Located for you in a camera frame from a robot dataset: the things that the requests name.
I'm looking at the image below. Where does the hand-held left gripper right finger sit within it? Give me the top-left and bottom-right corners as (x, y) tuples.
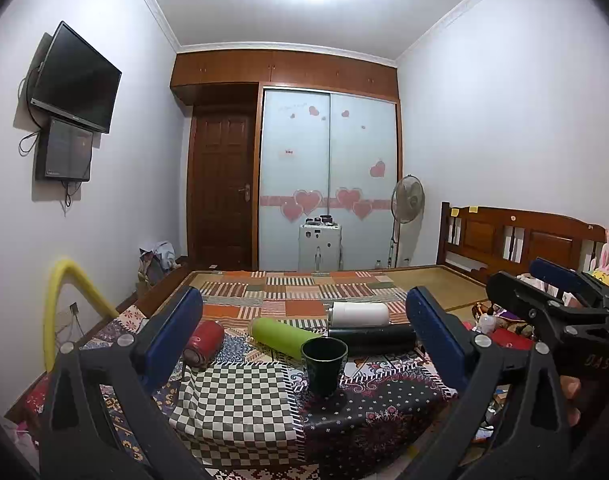
(406, 285), (588, 480)

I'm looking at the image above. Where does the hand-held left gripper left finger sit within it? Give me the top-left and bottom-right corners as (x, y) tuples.
(38, 285), (211, 480)

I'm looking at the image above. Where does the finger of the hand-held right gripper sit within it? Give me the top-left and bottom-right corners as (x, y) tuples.
(529, 258), (609, 306)
(486, 271), (609, 333)

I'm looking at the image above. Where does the dark green cup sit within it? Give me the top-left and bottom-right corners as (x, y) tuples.
(301, 336), (349, 397)

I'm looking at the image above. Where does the person's right hand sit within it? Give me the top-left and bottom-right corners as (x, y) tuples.
(559, 374), (583, 428)

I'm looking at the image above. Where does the plush rabbit toy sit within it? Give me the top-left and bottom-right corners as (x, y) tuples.
(589, 242), (609, 288)

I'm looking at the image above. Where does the straw bed mat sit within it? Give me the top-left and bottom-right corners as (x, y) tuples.
(188, 265), (489, 313)

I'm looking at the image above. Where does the wooden bed headboard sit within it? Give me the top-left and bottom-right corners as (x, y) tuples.
(437, 202), (609, 287)

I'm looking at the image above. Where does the black bottle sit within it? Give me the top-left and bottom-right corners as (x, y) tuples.
(327, 325), (418, 358)

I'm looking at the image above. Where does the pile of bags and clothes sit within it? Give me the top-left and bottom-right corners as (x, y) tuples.
(136, 240), (181, 297)

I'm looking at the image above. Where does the dark floral cloth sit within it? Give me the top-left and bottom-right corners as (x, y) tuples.
(293, 352), (458, 467)

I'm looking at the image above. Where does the green checkered cloth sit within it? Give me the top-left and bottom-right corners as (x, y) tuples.
(167, 359), (305, 467)

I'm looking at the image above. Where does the light green bottle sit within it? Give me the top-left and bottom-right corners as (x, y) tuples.
(248, 317), (324, 362)

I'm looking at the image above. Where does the patchwork blanket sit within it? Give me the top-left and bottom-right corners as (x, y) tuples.
(24, 269), (458, 480)

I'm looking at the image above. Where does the yellow foam tube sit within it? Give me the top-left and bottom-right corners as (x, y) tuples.
(44, 258), (120, 372)

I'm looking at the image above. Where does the standing fan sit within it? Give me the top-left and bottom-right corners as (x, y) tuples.
(387, 174), (427, 269)

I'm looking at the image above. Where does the white box appliance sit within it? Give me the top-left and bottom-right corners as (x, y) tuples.
(298, 222), (343, 272)

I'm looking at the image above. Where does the brown wooden door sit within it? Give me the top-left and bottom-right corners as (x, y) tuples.
(188, 104), (258, 271)

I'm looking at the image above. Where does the wooden wardrobe with sliding doors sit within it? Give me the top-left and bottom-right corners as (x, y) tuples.
(170, 49), (404, 272)

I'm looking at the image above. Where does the small wall-mounted monitor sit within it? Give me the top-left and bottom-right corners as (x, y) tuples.
(35, 118), (94, 183)

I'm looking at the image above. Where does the wall-mounted black television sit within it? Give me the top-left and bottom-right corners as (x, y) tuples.
(29, 20), (123, 135)

